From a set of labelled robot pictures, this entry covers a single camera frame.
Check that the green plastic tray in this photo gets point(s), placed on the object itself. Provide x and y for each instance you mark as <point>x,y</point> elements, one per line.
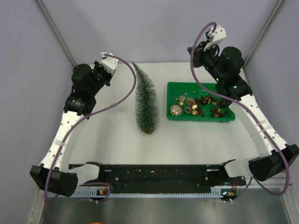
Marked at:
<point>207,105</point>

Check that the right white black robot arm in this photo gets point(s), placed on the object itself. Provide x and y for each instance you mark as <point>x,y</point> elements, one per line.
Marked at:
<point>274,153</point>

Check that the grey slotted cable duct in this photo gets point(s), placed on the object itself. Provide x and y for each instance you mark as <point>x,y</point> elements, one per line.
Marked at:
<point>98,193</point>

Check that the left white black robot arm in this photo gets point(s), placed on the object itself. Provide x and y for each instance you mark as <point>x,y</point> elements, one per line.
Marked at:
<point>53,173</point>

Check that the small green christmas tree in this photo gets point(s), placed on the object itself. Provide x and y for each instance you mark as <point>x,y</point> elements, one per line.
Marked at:
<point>146,102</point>

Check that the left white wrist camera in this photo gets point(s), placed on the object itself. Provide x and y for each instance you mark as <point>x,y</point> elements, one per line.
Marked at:
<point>109,63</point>

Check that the right aluminium frame post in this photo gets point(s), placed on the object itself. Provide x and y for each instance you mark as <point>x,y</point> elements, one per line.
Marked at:
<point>279,4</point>

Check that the left aluminium frame post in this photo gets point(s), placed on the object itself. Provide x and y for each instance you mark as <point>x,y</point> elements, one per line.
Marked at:
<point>55,31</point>

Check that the large silver gold bauble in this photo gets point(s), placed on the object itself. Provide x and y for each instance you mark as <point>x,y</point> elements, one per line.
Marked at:
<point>175,110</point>

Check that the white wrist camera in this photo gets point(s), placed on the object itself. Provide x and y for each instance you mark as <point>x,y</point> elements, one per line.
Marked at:
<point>215,37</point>
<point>109,63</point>

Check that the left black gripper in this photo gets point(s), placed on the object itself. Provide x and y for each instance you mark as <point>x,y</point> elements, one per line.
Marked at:
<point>97,66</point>

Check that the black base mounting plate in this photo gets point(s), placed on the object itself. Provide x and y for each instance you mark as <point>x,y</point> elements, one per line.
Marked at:
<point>160,179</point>

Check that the aluminium frame post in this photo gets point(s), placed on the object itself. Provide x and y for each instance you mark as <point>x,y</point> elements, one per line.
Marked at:
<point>279,4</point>
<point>55,31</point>

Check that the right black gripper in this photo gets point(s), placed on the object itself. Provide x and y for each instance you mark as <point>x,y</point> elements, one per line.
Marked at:
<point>198,52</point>

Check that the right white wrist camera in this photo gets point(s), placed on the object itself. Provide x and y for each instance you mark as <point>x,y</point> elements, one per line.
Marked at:
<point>215,37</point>

